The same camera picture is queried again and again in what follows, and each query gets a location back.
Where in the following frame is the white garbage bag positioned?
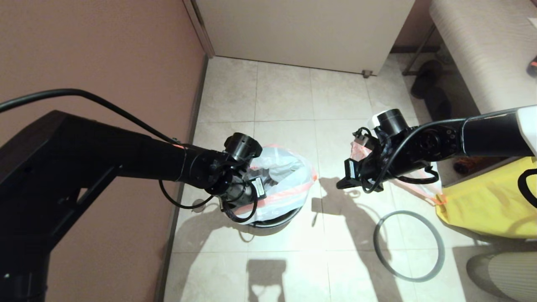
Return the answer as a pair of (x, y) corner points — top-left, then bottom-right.
(350, 138), (444, 205)

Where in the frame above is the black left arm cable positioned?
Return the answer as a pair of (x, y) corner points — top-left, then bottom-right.
(0, 88), (259, 224)

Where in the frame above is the orange brown shoe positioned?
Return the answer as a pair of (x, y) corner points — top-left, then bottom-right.
(453, 157), (477, 174)

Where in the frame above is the grey plastic ring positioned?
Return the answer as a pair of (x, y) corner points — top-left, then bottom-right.
(373, 211), (445, 283)

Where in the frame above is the white liner bag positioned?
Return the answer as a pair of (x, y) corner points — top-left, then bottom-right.
(237, 145), (317, 223)

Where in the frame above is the yellow fabric bag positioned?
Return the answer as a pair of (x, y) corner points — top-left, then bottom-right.
(435, 156), (537, 240)

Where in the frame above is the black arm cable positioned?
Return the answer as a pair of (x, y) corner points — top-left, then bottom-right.
(0, 88), (259, 224)
(362, 108), (521, 194)

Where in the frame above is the beige wood-grain bench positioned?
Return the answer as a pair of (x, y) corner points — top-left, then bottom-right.
(428, 0), (537, 115)

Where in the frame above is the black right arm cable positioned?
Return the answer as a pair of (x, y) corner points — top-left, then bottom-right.
(362, 108), (521, 194)

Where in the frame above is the white cabinet panel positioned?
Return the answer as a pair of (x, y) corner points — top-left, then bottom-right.
(183, 0), (416, 79)

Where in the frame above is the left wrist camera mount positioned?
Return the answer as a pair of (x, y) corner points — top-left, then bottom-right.
(224, 132), (263, 163)

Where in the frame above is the black trash bin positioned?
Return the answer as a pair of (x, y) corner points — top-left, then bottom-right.
(247, 206), (303, 229)

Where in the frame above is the metal bench leg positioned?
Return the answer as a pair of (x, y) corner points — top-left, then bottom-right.
(401, 25), (435, 78)

